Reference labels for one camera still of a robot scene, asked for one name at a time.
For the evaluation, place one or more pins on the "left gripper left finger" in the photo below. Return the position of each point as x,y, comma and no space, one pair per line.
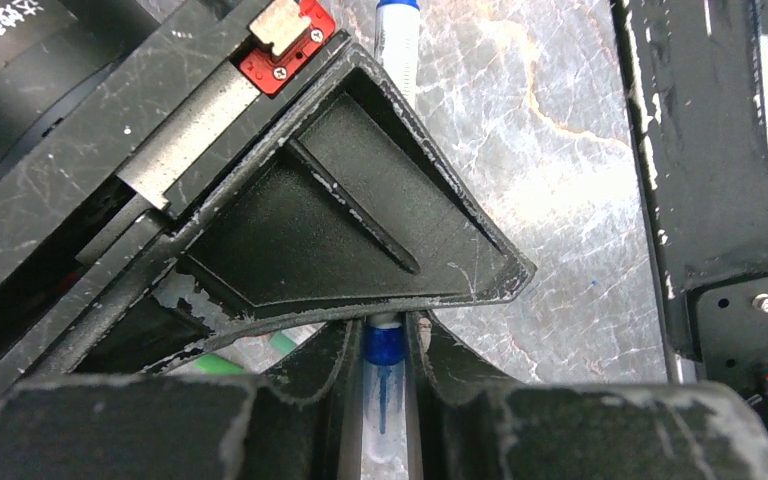
299,419

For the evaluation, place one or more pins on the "green marker cap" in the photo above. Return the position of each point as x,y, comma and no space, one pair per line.
287,340
210,364

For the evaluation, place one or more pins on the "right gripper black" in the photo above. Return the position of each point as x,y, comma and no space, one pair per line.
155,329

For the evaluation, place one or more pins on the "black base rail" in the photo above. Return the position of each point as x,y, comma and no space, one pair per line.
696,76

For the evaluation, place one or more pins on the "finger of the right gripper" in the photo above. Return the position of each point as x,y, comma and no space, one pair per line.
333,196

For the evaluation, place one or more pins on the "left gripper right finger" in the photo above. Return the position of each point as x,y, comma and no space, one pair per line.
467,419

